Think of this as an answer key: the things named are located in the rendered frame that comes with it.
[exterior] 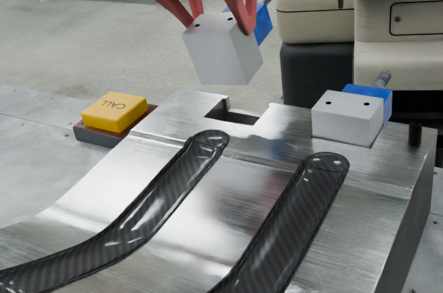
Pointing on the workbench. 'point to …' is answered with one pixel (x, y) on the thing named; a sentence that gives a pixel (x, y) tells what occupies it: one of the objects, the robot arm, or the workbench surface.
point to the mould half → (242, 204)
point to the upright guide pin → (414, 132)
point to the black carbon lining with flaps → (252, 278)
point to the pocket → (218, 111)
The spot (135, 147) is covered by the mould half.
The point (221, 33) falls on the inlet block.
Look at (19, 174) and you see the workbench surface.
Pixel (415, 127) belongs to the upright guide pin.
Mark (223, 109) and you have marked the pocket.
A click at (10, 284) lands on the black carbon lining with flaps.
